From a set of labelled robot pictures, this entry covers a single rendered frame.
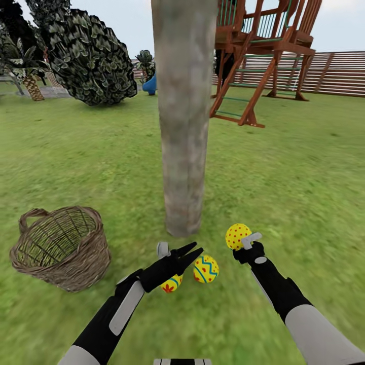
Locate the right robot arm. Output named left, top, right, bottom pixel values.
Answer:
left=232, top=233, right=365, bottom=365

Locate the wicker basket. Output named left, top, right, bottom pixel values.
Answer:
left=9, top=205, right=111, bottom=292

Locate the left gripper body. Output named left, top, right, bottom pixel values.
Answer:
left=151, top=250, right=185, bottom=285

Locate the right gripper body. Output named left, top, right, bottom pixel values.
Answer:
left=235, top=242, right=265, bottom=264

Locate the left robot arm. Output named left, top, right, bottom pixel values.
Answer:
left=57, top=242, right=203, bottom=365

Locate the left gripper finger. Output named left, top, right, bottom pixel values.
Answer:
left=178, top=248, right=203, bottom=272
left=174, top=242, right=197, bottom=258

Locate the easter egg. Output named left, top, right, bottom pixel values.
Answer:
left=193, top=255, right=218, bottom=283
left=226, top=224, right=253, bottom=251
left=161, top=274, right=183, bottom=293

